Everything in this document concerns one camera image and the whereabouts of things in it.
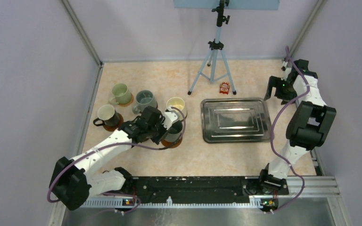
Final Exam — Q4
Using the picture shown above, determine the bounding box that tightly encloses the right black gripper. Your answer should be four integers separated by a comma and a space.
263, 76, 296, 105

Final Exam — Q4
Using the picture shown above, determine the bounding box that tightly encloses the brown wooden coaster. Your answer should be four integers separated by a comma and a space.
103, 113, 124, 132
161, 138, 182, 148
141, 106, 160, 117

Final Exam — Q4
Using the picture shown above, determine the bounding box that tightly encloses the dark teal mug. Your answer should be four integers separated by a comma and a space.
164, 121, 183, 143

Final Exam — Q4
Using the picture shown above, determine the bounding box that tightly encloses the blue-grey mug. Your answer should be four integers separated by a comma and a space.
132, 90, 158, 114

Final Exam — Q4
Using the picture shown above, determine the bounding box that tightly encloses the cream mug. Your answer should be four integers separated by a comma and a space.
166, 97, 188, 121

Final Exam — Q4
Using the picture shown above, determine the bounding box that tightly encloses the white faceted mug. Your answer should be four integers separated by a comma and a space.
93, 105, 121, 127

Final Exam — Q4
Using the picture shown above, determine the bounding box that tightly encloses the light green mug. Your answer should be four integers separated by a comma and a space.
108, 83, 131, 105

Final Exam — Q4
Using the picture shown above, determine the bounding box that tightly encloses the steel tray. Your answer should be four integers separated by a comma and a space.
200, 98, 272, 144

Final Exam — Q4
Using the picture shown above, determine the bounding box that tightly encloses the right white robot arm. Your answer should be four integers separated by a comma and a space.
257, 59, 337, 194

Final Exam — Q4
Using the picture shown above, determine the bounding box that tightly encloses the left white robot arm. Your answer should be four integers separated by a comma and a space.
47, 107, 179, 210

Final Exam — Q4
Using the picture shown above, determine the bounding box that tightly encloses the light wooden coaster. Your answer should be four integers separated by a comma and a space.
118, 94, 134, 107

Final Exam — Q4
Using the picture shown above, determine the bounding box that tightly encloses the red owl figurine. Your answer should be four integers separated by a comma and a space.
219, 82, 230, 95

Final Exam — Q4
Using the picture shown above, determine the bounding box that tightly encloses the blue board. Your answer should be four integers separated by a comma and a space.
173, 0, 280, 10

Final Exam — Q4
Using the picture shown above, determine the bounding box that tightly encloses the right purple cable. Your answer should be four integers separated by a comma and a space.
270, 45, 311, 215

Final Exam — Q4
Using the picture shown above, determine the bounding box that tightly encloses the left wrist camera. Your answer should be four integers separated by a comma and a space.
163, 111, 179, 130

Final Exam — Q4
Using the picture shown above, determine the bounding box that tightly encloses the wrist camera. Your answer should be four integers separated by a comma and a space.
163, 111, 179, 130
281, 61, 293, 81

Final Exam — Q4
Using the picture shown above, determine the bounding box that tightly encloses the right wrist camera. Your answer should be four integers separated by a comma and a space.
281, 61, 293, 81

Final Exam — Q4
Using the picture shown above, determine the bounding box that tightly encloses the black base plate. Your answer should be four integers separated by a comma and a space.
116, 176, 289, 204

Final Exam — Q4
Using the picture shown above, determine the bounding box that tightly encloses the blue camera tripod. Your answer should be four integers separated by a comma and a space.
187, 0, 237, 95

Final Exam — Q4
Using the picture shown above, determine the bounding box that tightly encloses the aluminium frame rail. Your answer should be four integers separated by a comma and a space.
70, 176, 340, 210

